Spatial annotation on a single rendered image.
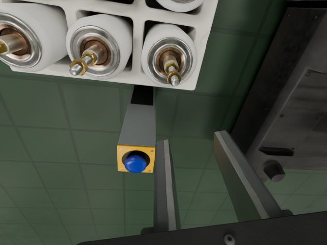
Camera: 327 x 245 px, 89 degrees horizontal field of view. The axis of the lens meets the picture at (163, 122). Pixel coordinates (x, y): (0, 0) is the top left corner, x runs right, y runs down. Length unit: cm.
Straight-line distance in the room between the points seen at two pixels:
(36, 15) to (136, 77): 18
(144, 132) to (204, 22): 24
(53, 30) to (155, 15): 17
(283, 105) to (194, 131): 33
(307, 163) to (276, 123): 28
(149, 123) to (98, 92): 30
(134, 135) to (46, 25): 23
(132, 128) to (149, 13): 21
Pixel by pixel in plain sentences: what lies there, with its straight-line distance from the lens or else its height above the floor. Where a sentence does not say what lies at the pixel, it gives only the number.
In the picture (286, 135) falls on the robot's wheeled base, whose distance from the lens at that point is 58.
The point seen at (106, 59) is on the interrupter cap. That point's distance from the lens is 30.
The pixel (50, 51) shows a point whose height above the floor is 24.
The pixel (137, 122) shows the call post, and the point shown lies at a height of 24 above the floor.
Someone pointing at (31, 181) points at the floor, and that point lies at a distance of 109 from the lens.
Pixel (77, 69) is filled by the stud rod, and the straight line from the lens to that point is 22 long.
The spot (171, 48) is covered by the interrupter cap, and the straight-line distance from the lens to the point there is 29.
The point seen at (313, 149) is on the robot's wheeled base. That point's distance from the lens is 73.
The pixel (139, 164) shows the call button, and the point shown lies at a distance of 31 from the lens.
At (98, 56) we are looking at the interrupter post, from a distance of 28.
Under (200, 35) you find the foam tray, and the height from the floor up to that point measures 18.
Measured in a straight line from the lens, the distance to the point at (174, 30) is 29.
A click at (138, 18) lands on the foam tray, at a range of 36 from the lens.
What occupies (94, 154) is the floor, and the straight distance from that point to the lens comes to 81.
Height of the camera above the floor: 53
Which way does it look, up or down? 54 degrees down
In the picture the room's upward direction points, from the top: 175 degrees clockwise
